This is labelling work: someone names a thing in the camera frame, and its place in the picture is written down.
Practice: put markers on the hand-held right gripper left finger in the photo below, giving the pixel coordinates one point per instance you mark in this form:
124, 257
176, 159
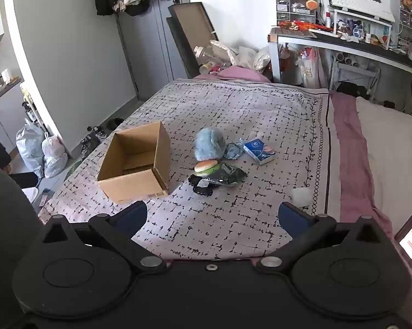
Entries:
134, 216

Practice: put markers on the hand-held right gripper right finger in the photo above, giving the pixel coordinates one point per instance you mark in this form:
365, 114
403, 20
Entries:
291, 217

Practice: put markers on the brown cardboard box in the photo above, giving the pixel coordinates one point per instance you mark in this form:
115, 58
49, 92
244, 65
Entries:
189, 27
130, 185

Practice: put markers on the black lace cloth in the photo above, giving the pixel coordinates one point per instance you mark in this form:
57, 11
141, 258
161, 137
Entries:
201, 188

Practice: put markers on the blue tissue packet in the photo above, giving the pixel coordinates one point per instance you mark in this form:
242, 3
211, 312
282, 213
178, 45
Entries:
259, 150

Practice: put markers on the black plastic packet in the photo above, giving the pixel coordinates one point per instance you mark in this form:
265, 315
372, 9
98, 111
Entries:
228, 175

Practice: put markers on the burger plush toy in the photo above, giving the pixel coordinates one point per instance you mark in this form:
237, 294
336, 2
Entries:
206, 167

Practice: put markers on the small blue plush toy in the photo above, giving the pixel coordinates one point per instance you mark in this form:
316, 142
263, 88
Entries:
234, 150

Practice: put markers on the fluffy light blue plush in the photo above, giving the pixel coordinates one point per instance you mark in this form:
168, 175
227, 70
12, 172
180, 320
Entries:
209, 144

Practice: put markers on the white fluffy ball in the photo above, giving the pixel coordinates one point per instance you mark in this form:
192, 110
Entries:
301, 197

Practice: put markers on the black and white sneakers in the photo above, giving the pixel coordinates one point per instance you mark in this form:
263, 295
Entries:
91, 140

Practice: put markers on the black-and-white printed blanket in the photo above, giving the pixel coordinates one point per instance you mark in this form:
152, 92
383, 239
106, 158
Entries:
243, 116

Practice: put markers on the cream blanket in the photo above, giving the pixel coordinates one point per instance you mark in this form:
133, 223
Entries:
391, 164

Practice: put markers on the black bag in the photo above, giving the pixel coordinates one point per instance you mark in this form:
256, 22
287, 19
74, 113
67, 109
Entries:
351, 90

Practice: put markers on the white and red plastic bag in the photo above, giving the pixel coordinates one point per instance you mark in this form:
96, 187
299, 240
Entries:
310, 65

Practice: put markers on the white chair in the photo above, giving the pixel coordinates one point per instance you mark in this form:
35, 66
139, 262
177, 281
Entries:
357, 72

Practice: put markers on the grey door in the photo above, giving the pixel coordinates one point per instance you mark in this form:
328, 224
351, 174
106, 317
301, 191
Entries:
151, 48

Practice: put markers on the pile of clear plastic bags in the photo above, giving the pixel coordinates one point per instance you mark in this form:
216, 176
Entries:
243, 54

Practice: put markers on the grey kitchen counter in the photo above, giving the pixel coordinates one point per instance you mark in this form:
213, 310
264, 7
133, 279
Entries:
3, 90

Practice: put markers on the white desk with dark top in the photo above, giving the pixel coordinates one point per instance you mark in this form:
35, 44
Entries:
363, 46

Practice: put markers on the red packets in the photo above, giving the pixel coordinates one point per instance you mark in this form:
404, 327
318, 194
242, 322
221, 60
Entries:
302, 25

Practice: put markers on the flat brown cardboard box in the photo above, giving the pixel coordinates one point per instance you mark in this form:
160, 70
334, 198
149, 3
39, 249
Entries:
189, 27

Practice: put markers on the grey drawer organizer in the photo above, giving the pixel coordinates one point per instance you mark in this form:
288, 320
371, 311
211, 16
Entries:
295, 12

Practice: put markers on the white monitor riser shelf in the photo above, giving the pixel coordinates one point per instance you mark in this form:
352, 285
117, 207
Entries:
363, 19

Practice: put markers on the white keyboard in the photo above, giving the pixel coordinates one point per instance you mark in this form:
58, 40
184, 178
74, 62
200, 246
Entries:
357, 1

